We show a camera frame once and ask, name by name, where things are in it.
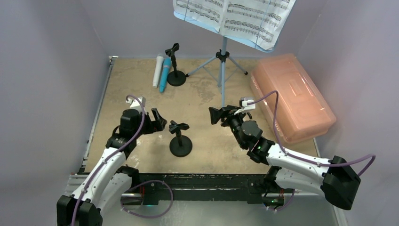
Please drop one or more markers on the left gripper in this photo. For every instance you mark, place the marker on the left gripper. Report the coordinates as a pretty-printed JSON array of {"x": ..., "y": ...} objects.
[{"x": 154, "y": 126}]

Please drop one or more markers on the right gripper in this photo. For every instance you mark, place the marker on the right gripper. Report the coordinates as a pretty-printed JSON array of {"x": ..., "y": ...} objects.
[{"x": 225, "y": 115}]

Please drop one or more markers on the black mic stand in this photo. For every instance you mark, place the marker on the black mic stand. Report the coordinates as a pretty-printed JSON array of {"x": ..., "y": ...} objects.
[
  {"x": 176, "y": 77},
  {"x": 180, "y": 145}
]

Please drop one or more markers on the blue toy microphone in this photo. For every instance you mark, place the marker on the blue toy microphone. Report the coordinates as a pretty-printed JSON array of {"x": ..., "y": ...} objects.
[{"x": 164, "y": 74}]

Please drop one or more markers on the white toy microphone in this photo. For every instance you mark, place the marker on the white toy microphone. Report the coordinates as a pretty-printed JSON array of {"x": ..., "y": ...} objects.
[{"x": 157, "y": 71}]

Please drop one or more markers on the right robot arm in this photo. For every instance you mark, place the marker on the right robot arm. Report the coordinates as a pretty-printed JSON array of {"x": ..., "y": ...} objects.
[{"x": 333, "y": 179}]

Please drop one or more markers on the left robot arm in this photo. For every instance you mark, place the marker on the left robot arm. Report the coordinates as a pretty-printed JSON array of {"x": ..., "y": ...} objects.
[{"x": 110, "y": 178}]

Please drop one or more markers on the pink plastic storage box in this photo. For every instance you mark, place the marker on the pink plastic storage box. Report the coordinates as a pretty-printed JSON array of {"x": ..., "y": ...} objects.
[{"x": 294, "y": 106}]

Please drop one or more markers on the sheet music pages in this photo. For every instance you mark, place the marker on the sheet music pages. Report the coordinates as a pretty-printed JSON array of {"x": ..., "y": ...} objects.
[{"x": 237, "y": 18}]

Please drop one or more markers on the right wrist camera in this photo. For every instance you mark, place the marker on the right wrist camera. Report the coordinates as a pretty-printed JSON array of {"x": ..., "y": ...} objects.
[{"x": 246, "y": 104}]

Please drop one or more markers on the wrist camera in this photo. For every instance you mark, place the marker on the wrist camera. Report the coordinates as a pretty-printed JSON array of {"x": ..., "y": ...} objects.
[
  {"x": 246, "y": 104},
  {"x": 137, "y": 104}
]

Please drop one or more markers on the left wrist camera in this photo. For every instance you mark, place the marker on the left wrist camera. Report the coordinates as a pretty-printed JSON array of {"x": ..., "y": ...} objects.
[{"x": 137, "y": 104}]

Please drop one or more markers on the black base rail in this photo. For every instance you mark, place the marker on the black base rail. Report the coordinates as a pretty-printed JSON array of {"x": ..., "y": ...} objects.
[{"x": 249, "y": 188}]

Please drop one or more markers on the aluminium frame rail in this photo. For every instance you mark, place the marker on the aluminium frame rail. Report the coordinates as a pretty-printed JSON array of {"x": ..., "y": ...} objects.
[{"x": 90, "y": 140}]

